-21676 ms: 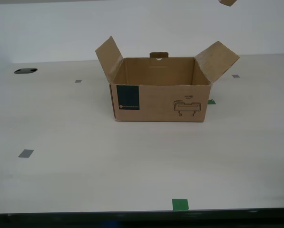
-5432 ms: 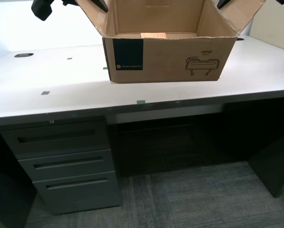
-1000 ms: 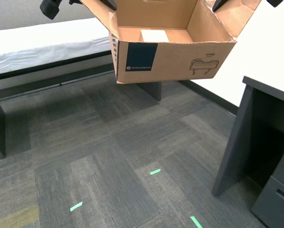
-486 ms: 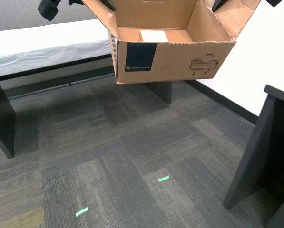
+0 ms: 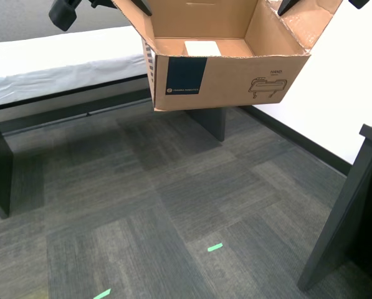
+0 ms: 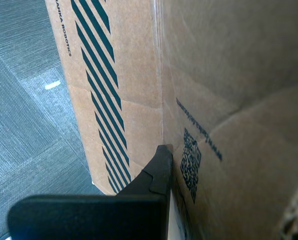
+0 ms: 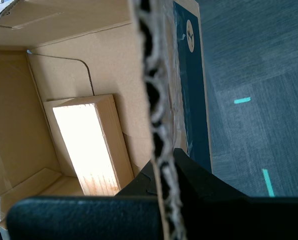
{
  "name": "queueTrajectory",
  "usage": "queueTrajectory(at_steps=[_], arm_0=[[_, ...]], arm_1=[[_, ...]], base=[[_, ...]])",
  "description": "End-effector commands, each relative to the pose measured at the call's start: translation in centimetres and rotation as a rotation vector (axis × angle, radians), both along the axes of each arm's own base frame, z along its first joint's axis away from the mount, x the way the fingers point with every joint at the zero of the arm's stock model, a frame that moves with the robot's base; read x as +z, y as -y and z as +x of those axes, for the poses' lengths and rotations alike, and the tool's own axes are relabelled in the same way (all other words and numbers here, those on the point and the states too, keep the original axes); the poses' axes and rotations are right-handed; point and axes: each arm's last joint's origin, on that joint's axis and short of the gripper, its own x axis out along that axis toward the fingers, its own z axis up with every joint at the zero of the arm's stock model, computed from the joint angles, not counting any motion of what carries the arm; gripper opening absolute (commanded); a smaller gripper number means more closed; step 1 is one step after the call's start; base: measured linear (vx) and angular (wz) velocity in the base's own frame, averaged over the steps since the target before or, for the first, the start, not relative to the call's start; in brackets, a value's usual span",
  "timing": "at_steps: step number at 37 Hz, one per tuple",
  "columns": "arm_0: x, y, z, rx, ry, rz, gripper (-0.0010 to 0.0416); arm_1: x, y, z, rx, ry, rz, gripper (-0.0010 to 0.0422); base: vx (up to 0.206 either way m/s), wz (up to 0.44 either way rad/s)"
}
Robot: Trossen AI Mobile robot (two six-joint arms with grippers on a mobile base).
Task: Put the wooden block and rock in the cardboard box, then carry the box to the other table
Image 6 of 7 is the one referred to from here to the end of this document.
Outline brown cardboard box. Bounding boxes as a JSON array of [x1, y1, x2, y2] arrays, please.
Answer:
[[44, 0, 298, 240]]

